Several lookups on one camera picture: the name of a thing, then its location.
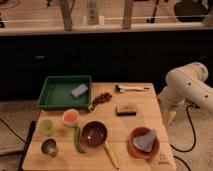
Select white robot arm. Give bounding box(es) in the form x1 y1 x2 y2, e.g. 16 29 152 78
158 62 213 125

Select orange bowl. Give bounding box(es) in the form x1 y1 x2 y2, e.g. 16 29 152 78
127 127 160 159

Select purple bowl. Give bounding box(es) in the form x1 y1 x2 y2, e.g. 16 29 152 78
82 121 107 148

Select grey crumpled cloth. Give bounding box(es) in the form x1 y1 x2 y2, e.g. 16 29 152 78
133 129 157 152

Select brown grape bunch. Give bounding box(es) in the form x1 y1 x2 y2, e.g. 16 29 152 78
90 92 112 110

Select grey sponge block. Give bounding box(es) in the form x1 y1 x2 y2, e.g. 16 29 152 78
71 84 88 98

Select green chili pepper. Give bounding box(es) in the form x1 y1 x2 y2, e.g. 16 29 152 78
74 126 86 153

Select white cup orange contents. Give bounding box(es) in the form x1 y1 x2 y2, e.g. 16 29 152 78
62 109 79 127

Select green plastic tray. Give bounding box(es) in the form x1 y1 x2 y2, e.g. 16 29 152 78
37 75 92 111

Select green cup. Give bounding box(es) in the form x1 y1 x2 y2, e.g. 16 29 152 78
39 119 54 136

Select metal cup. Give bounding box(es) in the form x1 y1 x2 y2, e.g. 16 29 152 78
41 139 58 157

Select black cable on floor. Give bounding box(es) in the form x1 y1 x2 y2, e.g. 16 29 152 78
169 103 201 154

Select yellow handled utensil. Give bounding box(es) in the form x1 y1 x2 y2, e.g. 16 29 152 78
104 141 119 169

